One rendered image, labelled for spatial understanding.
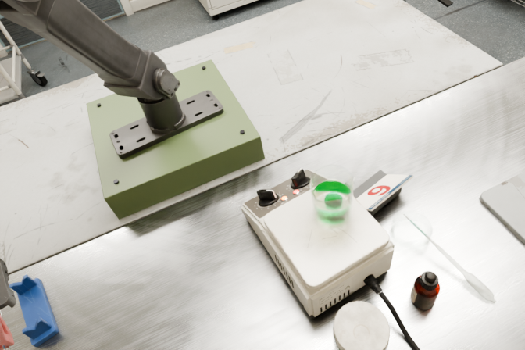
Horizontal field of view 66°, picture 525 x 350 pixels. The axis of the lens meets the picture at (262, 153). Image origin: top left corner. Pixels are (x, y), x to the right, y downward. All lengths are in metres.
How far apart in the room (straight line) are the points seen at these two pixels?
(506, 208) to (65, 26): 0.62
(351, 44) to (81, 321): 0.75
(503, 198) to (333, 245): 0.29
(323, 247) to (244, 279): 0.14
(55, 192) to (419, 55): 0.77
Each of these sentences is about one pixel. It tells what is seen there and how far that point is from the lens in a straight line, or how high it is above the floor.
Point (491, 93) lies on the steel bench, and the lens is 0.87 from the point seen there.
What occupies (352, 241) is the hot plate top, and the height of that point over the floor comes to 0.99.
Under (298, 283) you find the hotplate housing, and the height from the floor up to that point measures 0.97.
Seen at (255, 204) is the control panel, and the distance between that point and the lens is 0.61.
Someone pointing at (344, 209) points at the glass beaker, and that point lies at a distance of 0.49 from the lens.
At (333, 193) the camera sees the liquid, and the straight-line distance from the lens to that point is 0.50.
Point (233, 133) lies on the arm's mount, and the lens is 0.70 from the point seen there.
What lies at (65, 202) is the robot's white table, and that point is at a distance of 0.80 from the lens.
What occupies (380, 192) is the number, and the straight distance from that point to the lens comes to 0.64.
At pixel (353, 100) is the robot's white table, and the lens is 0.82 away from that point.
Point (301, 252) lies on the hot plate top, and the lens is 0.51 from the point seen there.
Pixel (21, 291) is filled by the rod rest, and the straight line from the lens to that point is 0.72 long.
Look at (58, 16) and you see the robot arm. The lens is 0.51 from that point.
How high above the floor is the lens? 1.44
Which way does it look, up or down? 47 degrees down
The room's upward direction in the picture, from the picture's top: 12 degrees counter-clockwise
